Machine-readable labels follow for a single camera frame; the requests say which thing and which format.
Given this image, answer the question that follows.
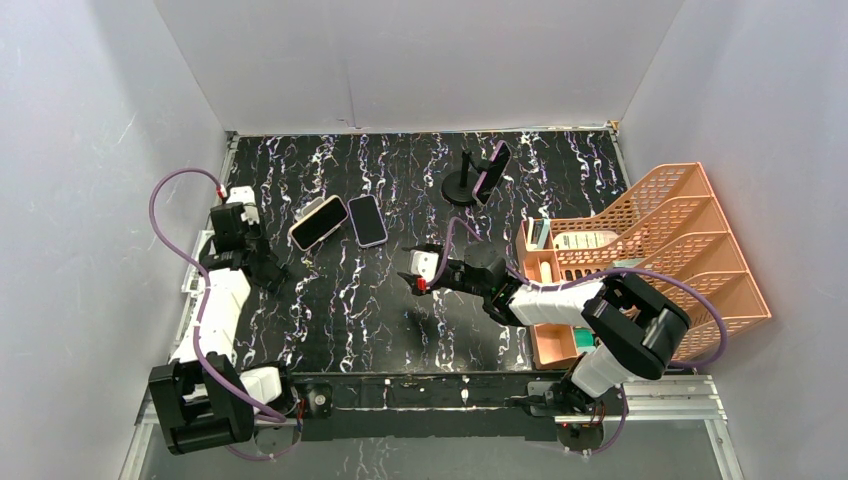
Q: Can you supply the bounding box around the black round phone stand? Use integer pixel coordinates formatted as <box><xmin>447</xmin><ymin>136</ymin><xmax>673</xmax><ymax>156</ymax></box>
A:
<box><xmin>441</xmin><ymin>151</ymin><xmax>479</xmax><ymax>207</ymax></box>

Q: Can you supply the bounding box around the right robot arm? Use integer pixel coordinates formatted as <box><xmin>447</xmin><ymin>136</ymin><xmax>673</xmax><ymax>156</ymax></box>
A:
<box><xmin>400</xmin><ymin>243</ymin><xmax>691</xmax><ymax>414</ymax></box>

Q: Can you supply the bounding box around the phone with pink case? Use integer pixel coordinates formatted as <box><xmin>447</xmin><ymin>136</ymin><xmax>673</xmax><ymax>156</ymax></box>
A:
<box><xmin>288</xmin><ymin>195</ymin><xmax>349</xmax><ymax>251</ymax></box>

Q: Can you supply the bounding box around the green eraser block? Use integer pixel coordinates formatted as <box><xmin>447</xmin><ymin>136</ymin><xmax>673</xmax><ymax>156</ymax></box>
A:
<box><xmin>573</xmin><ymin>328</ymin><xmax>597</xmax><ymax>355</ymax></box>

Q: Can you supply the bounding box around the phone with purple clear case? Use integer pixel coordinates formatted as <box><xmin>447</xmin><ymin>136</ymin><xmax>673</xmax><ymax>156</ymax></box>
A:
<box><xmin>472</xmin><ymin>140</ymin><xmax>511</xmax><ymax>206</ymax></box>

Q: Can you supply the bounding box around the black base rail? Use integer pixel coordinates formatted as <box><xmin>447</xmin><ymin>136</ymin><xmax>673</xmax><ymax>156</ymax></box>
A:
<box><xmin>235</xmin><ymin>370</ymin><xmax>631</xmax><ymax>458</ymax></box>

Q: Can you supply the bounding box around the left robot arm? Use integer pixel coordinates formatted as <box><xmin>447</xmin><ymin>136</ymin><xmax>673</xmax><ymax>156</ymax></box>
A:
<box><xmin>148</xmin><ymin>196</ymin><xmax>299</xmax><ymax>455</ymax></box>

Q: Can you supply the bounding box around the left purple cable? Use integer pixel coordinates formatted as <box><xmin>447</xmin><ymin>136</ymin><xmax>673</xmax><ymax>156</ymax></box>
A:
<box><xmin>148</xmin><ymin>168</ymin><xmax>303</xmax><ymax>462</ymax></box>

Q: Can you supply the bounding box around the orange mesh file rack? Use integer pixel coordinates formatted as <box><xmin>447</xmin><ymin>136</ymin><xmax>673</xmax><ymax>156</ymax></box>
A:
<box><xmin>551</xmin><ymin>163</ymin><xmax>771</xmax><ymax>335</ymax></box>

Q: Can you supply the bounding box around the phone with lilac case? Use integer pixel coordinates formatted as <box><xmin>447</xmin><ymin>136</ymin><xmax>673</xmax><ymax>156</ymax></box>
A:
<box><xmin>347</xmin><ymin>195</ymin><xmax>388</xmax><ymax>248</ymax></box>

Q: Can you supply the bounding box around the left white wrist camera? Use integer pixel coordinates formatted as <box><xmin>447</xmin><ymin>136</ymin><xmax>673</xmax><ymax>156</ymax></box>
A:
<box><xmin>222</xmin><ymin>186</ymin><xmax>261</xmax><ymax>225</ymax></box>

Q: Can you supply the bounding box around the orange desk organizer tray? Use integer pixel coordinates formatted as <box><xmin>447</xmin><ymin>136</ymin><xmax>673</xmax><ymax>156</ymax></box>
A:
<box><xmin>515</xmin><ymin>218</ymin><xmax>618</xmax><ymax>370</ymax></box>

